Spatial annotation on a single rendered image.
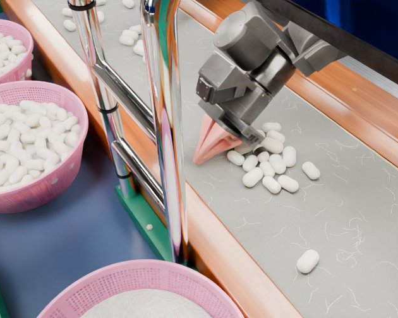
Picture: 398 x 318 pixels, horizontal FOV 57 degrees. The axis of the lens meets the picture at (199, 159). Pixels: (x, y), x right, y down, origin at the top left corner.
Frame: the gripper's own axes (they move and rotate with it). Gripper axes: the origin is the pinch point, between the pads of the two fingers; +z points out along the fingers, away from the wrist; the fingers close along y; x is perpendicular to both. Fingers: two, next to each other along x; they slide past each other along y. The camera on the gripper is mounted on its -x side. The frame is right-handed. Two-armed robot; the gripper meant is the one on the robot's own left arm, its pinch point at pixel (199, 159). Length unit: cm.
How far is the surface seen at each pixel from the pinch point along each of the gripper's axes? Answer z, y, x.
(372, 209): -11.0, 21.6, 11.8
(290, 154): -9.5, 7.8, 7.7
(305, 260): -1.0, 21.8, 0.7
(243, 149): -5.3, 2.4, 4.9
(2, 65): 15, -48, -9
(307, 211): -5.0, 16.2, 6.6
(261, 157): -6.3, 5.4, 5.7
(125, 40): -4.9, -37.6, 4.7
